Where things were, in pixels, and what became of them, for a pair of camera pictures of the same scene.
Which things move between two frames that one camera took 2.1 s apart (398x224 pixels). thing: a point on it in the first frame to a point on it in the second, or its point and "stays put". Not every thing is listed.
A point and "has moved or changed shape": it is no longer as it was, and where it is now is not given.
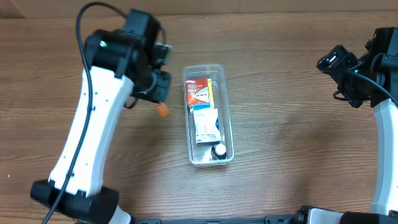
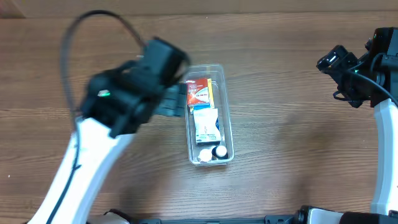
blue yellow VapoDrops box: (210, 105) stays put
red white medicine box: (197, 91) stays put
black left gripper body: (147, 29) to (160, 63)
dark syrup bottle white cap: (218, 151) stays put
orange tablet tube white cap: (163, 109) has moved or changed shape
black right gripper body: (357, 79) stays put
